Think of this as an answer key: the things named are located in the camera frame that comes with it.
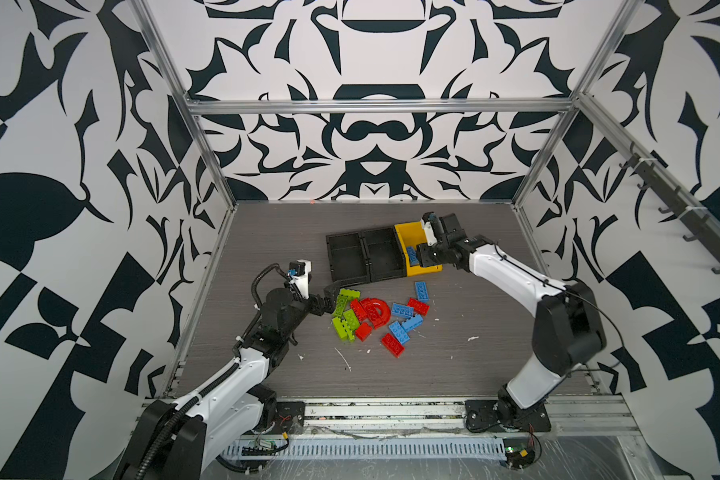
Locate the green brick upper left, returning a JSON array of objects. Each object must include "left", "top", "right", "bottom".
[{"left": 332, "top": 295, "right": 351, "bottom": 318}]

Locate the yellow bin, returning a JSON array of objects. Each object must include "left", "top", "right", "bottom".
[{"left": 394, "top": 221, "right": 443, "bottom": 277}]

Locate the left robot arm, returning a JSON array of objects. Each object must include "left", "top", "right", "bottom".
[{"left": 114, "top": 260, "right": 335, "bottom": 479}]

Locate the black bin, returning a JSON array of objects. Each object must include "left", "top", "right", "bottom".
[
  {"left": 326, "top": 231, "right": 371, "bottom": 288},
  {"left": 361, "top": 226, "right": 407, "bottom": 283}
]

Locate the right black bin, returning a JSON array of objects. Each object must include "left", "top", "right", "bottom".
[{"left": 361, "top": 226, "right": 407, "bottom": 283}]

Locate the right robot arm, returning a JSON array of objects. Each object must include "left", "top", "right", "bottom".
[{"left": 416, "top": 212, "right": 607, "bottom": 425}]

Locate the wall hook rail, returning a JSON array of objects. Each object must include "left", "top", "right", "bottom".
[{"left": 620, "top": 141, "right": 720, "bottom": 275}]

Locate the red brick front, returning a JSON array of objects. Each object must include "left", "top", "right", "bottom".
[{"left": 381, "top": 333, "right": 405, "bottom": 358}]

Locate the green brick middle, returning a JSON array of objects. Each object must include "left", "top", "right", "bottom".
[{"left": 342, "top": 309, "right": 360, "bottom": 339}]

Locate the green brick lower left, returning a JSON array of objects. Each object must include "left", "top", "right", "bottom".
[{"left": 332, "top": 317, "right": 355, "bottom": 342}]

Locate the green brick top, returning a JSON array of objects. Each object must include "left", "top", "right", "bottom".
[{"left": 339, "top": 289, "right": 361, "bottom": 300}]

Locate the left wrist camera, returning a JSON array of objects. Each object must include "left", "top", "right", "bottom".
[{"left": 287, "top": 259, "right": 312, "bottom": 300}]

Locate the left black bin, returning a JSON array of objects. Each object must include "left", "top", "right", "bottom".
[{"left": 326, "top": 231, "right": 371, "bottom": 288}]

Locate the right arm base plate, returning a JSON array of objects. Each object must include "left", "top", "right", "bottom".
[{"left": 464, "top": 399, "right": 552, "bottom": 433}]

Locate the green brick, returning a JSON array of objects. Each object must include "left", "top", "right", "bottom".
[
  {"left": 342, "top": 309, "right": 360, "bottom": 339},
  {"left": 332, "top": 295, "right": 351, "bottom": 318},
  {"left": 332, "top": 317, "right": 355, "bottom": 342},
  {"left": 339, "top": 289, "right": 361, "bottom": 300}
]

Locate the aluminium front rail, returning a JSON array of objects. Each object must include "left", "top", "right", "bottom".
[{"left": 133, "top": 395, "right": 637, "bottom": 439}]

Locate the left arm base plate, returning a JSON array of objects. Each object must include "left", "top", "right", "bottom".
[{"left": 248, "top": 400, "right": 306, "bottom": 435}]

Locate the white cable duct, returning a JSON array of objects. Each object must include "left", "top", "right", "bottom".
[{"left": 221, "top": 437, "right": 507, "bottom": 461}]

